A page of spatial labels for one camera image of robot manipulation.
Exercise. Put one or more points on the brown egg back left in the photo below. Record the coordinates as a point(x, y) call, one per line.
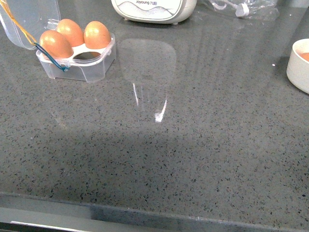
point(71, 31)

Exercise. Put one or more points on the brown egg in bowl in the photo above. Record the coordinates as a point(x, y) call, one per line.
point(305, 56)

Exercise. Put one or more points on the clear plastic bag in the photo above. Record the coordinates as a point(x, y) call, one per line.
point(265, 10)

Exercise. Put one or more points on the clear plastic egg box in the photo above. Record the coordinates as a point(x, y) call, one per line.
point(38, 16)

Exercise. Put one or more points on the white round bowl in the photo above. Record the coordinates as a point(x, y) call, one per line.
point(298, 68)

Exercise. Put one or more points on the brown egg front left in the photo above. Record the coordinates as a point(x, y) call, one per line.
point(56, 44)

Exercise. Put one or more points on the white Joyoung blender appliance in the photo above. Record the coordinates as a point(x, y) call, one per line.
point(155, 11)

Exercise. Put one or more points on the blue rubber band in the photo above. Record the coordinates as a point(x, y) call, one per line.
point(64, 68)

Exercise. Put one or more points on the brown egg back right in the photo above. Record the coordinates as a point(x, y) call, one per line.
point(96, 35)

